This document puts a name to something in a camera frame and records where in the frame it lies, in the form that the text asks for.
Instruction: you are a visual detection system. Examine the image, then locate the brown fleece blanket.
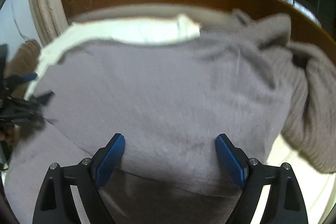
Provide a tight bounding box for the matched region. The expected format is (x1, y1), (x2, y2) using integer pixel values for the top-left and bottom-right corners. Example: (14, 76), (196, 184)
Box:
(1, 39), (41, 100)

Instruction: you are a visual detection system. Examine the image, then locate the cream yellow bed sheet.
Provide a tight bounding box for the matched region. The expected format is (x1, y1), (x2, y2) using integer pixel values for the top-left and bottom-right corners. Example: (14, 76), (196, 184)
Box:
(29, 14), (335, 223)

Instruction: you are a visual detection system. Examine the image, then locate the grey-mauve thin knit sweater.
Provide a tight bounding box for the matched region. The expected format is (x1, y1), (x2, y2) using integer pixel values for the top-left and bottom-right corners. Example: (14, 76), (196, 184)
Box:
(5, 33), (292, 223)

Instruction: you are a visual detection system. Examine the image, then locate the taupe ribbed knit sweater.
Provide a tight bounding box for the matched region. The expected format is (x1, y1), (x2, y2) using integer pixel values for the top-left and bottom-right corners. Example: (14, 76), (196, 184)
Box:
(231, 9), (335, 173)

